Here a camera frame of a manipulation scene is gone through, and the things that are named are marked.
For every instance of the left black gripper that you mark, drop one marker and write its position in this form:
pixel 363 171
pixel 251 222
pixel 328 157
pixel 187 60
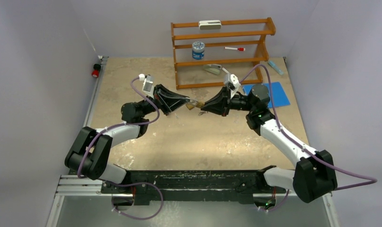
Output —
pixel 168 101

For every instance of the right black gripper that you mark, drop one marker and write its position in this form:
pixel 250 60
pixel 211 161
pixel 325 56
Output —
pixel 220 103

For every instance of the long shackle brass padlock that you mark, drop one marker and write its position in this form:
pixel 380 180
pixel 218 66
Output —
pixel 194 104

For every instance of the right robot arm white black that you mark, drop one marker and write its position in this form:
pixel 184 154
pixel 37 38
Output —
pixel 313 174

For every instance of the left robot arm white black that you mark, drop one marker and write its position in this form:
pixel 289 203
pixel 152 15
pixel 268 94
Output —
pixel 90 151

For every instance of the grey stapler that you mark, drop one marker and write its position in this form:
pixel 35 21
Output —
pixel 213 68

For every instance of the orange wooden shelf rack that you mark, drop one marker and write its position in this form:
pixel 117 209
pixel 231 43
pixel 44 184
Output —
pixel 248 33

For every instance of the blue white jar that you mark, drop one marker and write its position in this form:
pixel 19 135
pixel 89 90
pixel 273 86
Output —
pixel 198 50

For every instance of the white red marker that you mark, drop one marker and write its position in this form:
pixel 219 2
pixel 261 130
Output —
pixel 235 49

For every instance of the light blue eraser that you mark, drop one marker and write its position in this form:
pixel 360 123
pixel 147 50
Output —
pixel 275 67

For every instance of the red emergency stop button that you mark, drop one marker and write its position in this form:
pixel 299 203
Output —
pixel 96 70

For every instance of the white rectangular box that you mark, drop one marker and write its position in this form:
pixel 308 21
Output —
pixel 209 25

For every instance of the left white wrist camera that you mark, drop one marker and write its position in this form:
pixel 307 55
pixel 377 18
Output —
pixel 148 84

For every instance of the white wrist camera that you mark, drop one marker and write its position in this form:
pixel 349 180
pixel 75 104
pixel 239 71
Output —
pixel 148 84
pixel 231 81

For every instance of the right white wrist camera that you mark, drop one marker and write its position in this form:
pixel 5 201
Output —
pixel 231 81

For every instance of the black base frame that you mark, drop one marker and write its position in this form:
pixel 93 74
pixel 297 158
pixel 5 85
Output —
pixel 242 186

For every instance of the aluminium rail frame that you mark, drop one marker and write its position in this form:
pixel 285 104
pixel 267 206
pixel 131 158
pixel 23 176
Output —
pixel 74 185

